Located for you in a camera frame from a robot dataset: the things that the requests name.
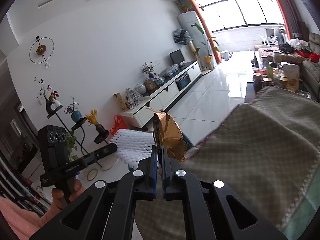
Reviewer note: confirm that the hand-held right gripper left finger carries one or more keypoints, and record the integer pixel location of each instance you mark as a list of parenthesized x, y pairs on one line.
[(154, 172)]

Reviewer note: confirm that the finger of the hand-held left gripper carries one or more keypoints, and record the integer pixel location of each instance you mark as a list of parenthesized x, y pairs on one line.
[(102, 152)]

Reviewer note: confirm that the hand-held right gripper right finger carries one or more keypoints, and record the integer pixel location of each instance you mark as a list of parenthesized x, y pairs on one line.
[(164, 180)]

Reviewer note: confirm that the white foam net sheet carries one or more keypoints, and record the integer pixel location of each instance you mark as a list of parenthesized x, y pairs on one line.
[(132, 145)]

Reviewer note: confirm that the gold foil snack wrapper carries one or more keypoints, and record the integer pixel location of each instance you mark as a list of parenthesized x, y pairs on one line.
[(170, 135)]

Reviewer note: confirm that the person's left hand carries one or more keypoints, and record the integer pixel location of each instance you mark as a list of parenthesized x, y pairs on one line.
[(58, 202)]

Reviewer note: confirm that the green trailing plant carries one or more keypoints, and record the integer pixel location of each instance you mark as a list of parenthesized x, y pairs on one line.
[(72, 145)]

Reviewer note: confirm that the dark vase with yellow flowers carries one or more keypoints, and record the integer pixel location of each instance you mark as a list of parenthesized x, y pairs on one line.
[(101, 129)]

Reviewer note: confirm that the orange plastic bag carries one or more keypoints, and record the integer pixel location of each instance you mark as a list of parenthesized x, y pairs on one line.
[(120, 124)]

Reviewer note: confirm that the black tiered plant stand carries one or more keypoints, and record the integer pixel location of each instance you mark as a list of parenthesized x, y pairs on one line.
[(79, 123)]

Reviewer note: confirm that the blue vase with plant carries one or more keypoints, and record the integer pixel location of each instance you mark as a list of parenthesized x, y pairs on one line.
[(76, 116)]

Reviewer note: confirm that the white vase with red flowers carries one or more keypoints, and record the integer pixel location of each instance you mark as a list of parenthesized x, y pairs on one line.
[(57, 102)]

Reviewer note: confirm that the tall gold box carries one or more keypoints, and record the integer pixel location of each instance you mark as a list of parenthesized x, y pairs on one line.
[(121, 102)]

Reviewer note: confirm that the clear bag of items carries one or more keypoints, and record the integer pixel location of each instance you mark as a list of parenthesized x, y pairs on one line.
[(132, 97)]

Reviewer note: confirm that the white and black TV cabinet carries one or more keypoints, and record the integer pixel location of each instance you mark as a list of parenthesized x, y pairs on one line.
[(155, 102)]

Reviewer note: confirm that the white ceramic jar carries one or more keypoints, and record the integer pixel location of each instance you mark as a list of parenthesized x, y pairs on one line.
[(140, 89)]

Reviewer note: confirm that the brown patterned box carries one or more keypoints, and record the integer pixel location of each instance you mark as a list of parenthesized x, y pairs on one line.
[(150, 84)]

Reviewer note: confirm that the beige checkered cloth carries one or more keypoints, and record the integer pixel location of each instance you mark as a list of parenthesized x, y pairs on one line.
[(250, 155)]

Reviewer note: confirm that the small vase with dark plant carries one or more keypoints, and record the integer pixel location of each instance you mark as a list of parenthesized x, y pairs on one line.
[(150, 75)]

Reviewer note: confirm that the blue and white porcelain pot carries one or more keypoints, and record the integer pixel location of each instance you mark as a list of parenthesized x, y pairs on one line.
[(160, 80)]

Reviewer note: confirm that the plastic wrapped bundle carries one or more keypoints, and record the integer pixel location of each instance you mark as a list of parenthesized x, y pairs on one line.
[(170, 70)]

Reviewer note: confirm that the black monitor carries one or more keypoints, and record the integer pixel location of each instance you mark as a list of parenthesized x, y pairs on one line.
[(177, 56)]

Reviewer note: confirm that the tall leafy plant yellow pot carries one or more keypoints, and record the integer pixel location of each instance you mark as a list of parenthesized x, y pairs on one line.
[(208, 58)]

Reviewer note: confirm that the small white pedal bin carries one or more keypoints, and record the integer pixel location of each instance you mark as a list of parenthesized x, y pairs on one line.
[(225, 55)]

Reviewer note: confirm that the dark wrapped bundle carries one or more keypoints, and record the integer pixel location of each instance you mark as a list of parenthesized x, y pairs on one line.
[(181, 36)]

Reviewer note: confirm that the white standing air conditioner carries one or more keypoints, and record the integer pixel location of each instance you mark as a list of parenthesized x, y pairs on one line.
[(187, 21)]

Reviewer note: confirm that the cluttered coffee table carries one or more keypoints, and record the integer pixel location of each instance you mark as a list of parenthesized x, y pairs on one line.
[(275, 70)]

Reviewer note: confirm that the potted plant in red pot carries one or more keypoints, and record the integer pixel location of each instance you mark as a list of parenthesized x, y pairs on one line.
[(185, 7)]

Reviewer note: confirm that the white office chair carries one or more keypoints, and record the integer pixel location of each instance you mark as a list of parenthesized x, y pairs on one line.
[(270, 36)]

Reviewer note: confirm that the beige sofa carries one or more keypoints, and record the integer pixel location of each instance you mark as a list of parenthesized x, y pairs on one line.
[(312, 67)]

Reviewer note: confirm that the orange and grey curtain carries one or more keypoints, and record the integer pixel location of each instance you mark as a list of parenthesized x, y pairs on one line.
[(278, 2)]

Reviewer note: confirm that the round black wall clock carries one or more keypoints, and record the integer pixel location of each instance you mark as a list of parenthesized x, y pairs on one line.
[(41, 49)]

